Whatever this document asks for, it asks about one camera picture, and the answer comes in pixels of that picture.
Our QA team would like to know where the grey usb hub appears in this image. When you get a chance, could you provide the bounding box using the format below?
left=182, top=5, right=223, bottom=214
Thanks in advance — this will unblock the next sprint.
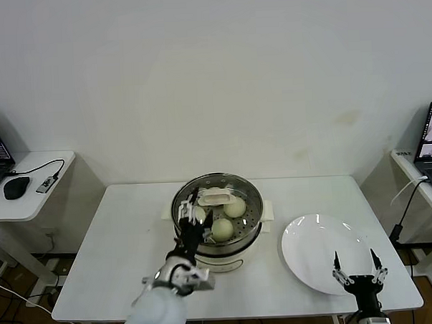
left=35, top=173, right=59, bottom=194

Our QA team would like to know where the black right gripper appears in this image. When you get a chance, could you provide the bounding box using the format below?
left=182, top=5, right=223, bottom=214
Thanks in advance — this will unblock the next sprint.
left=330, top=247, right=391, bottom=315

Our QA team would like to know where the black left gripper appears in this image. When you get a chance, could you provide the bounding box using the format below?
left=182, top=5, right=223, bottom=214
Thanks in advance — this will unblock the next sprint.
left=173, top=191, right=216, bottom=258

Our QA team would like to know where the round white plate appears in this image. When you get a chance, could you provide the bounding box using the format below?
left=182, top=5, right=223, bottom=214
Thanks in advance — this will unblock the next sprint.
left=279, top=211, right=375, bottom=298

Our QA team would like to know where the black computer mouse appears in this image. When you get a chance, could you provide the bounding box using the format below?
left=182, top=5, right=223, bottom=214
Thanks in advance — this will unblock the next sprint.
left=3, top=176, right=32, bottom=201

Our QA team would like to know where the white floor cable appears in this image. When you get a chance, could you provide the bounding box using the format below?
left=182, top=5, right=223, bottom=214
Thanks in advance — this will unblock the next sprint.
left=0, top=275, right=53, bottom=315

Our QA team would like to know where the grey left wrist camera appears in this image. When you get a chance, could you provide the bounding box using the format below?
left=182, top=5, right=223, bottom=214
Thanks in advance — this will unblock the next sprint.
left=190, top=265, right=217, bottom=292

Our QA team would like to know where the perforated steel steamer basket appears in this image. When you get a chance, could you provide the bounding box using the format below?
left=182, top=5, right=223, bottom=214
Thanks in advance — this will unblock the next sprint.
left=168, top=171, right=267, bottom=254

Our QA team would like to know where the black usb hub cable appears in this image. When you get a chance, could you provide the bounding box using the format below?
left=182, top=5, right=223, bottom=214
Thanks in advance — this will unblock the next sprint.
left=7, top=158, right=66, bottom=179

